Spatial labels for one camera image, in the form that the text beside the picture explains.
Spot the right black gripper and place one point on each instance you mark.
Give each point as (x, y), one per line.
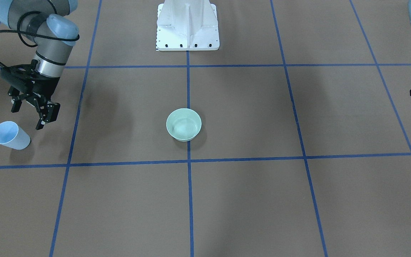
(45, 87)

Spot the light blue plastic cup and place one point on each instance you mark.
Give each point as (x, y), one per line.
(13, 136)

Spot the green ceramic bowl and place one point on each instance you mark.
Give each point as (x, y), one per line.
(183, 124)

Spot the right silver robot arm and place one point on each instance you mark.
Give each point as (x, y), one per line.
(40, 24)

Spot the brown paper table cover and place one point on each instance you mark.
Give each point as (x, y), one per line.
(304, 150)

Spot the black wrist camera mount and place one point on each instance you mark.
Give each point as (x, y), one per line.
(21, 77)

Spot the white pedestal column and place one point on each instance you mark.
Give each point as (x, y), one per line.
(187, 25)

